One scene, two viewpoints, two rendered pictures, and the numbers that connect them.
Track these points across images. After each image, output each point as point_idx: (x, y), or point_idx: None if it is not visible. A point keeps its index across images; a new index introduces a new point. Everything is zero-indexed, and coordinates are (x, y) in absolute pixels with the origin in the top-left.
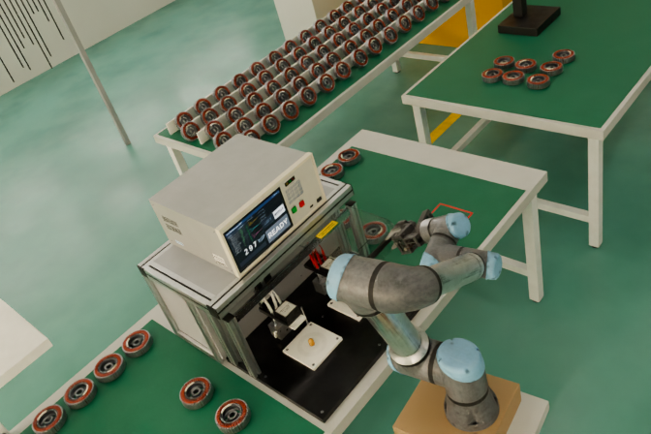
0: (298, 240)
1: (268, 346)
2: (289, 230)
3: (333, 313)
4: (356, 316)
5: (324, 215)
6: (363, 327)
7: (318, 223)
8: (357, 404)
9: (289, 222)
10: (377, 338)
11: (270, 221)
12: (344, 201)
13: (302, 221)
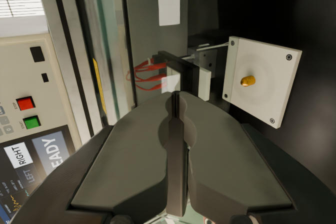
0: (94, 133)
1: None
2: (71, 133)
3: (237, 109)
4: (269, 122)
5: (74, 67)
6: (294, 142)
7: (84, 86)
8: None
9: (55, 133)
10: (334, 174)
11: (32, 170)
12: None
13: (68, 105)
